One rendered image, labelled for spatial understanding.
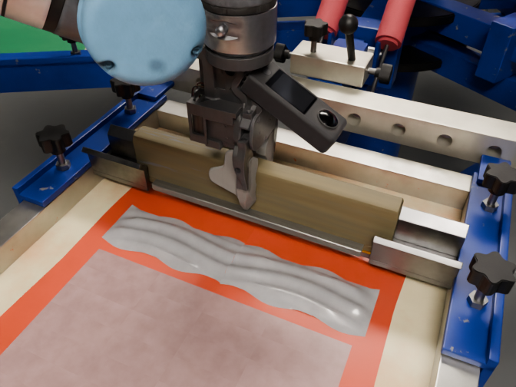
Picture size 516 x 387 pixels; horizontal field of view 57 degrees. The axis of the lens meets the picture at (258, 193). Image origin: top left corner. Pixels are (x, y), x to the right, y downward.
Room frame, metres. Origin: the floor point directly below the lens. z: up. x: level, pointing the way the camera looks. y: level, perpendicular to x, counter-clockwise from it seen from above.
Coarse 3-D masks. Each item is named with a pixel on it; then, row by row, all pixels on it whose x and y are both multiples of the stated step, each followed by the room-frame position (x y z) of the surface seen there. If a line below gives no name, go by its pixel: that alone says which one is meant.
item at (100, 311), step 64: (128, 192) 0.53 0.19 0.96; (64, 256) 0.40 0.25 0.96; (128, 256) 0.40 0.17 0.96; (0, 320) 0.31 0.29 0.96; (64, 320) 0.31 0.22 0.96; (128, 320) 0.31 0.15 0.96; (192, 320) 0.31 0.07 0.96; (0, 384) 0.23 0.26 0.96; (64, 384) 0.23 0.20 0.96; (128, 384) 0.23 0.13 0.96
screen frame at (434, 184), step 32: (288, 160) 0.60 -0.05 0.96; (320, 160) 0.58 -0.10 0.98; (352, 160) 0.56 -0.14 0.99; (384, 160) 0.56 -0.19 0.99; (64, 192) 0.49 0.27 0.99; (416, 192) 0.51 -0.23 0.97; (448, 192) 0.50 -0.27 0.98; (0, 224) 0.43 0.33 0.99; (32, 224) 0.43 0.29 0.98; (0, 256) 0.38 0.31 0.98; (448, 384) 0.21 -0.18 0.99
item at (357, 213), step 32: (160, 160) 0.50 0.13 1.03; (192, 160) 0.48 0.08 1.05; (224, 192) 0.46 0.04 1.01; (256, 192) 0.45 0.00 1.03; (288, 192) 0.43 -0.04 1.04; (320, 192) 0.41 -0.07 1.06; (352, 192) 0.41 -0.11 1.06; (320, 224) 0.41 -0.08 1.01; (352, 224) 0.39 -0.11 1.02; (384, 224) 0.38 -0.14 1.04
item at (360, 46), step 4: (336, 40) 0.86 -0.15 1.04; (340, 40) 0.86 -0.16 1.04; (344, 40) 0.86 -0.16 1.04; (336, 44) 0.84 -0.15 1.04; (340, 44) 0.84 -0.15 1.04; (344, 44) 0.84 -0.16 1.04; (356, 44) 0.84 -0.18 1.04; (360, 44) 0.84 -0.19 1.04; (364, 44) 0.84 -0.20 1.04; (368, 44) 0.84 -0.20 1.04; (356, 48) 0.82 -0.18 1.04; (360, 48) 0.82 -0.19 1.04; (364, 48) 0.82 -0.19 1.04; (316, 80) 0.71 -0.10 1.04; (320, 80) 0.71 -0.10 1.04; (324, 80) 0.71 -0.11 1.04; (336, 84) 0.69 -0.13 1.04; (340, 84) 0.69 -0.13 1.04; (344, 84) 0.70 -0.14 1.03
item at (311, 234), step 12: (156, 180) 0.50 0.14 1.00; (168, 192) 0.49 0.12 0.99; (180, 192) 0.48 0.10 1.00; (192, 192) 0.48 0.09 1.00; (204, 204) 0.46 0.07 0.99; (216, 204) 0.46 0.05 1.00; (228, 204) 0.46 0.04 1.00; (240, 216) 0.44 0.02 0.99; (252, 216) 0.43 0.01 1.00; (264, 216) 0.43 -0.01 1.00; (276, 228) 0.42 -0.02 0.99; (288, 228) 0.41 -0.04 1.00; (300, 228) 0.41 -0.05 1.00; (312, 228) 0.41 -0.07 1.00; (312, 240) 0.40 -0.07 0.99; (324, 240) 0.39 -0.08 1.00; (336, 240) 0.39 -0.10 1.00; (348, 240) 0.39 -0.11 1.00; (348, 252) 0.38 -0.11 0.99; (360, 252) 0.37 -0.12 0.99
